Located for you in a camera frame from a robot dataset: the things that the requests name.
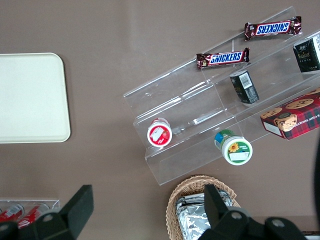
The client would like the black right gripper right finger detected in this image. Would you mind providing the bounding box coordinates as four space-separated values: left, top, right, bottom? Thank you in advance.
196 183 305 240

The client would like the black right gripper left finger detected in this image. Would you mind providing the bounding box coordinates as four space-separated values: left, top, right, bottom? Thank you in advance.
0 184 95 240

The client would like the light wicker basket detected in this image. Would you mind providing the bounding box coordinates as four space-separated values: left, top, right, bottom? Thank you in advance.
165 174 242 240

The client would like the beige rectangular tray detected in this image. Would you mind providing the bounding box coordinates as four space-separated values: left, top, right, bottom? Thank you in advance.
0 52 72 144

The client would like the clear acrylic bottle rack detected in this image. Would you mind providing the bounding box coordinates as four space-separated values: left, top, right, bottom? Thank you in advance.
0 198 61 218

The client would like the foil wrapped pack stack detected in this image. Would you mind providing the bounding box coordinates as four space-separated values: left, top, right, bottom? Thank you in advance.
174 189 237 240

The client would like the green lid yogurt cup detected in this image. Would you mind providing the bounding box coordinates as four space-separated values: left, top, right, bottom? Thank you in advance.
213 128 253 166

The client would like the red lid yogurt cup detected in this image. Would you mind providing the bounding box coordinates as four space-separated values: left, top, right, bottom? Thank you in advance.
146 118 173 148

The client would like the clear acrylic stepped shelf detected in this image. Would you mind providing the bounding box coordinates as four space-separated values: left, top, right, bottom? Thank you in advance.
122 5 320 186

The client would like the red tartan cookie box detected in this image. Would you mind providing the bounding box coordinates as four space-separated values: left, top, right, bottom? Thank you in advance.
259 87 320 141

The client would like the small black drink carton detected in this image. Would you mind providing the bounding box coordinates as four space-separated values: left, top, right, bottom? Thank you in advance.
229 70 260 105

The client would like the Snickers chocolate bar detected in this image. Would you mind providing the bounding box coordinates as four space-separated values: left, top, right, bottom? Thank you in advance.
195 47 251 70
243 16 303 42

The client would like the black and white drink carton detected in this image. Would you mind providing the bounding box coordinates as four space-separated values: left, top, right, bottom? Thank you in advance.
292 36 320 74

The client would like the blurred black wrist cable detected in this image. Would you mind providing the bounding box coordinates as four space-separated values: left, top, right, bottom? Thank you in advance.
311 129 320 227

